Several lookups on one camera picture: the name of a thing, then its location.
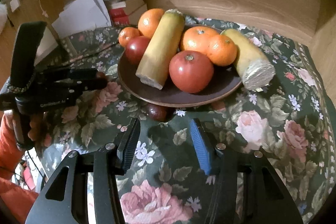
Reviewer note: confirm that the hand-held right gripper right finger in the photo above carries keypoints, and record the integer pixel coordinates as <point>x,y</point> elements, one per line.
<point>200,148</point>

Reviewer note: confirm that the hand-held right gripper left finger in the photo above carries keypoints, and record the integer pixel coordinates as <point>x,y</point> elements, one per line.
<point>129,144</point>

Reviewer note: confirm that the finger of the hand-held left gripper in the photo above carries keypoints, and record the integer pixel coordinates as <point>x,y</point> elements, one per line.
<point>76,74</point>
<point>86,87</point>

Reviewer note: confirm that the dark plum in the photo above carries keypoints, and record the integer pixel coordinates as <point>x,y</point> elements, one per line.
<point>156,111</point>

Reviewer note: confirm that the dark brown round plate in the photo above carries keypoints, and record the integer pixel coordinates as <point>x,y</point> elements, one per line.
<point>178,92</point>

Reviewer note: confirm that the red tomato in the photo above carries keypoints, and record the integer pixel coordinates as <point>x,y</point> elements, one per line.
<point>191,71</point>
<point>136,49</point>

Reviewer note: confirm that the small tangerine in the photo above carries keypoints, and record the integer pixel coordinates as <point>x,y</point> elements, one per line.
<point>221,49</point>
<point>128,35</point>

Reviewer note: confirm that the long yellow-green squash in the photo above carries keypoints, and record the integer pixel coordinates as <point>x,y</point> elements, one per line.
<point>161,50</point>

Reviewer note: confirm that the medium orange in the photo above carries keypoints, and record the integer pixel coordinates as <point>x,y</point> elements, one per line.
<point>151,22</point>

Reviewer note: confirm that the large orange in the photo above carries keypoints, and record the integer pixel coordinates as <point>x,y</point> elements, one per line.
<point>198,39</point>

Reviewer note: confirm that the person's left hand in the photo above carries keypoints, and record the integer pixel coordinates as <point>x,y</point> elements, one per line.
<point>38,128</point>

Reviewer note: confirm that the white paper sheets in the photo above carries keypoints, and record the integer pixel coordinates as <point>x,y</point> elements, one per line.
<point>82,12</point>

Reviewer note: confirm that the floral tablecloth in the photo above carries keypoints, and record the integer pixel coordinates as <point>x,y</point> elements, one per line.
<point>262,134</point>

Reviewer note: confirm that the stack of books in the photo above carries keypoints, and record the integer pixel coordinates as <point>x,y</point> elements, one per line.
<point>126,5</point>

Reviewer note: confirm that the white paper note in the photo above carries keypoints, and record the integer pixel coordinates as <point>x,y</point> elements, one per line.
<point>14,5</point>

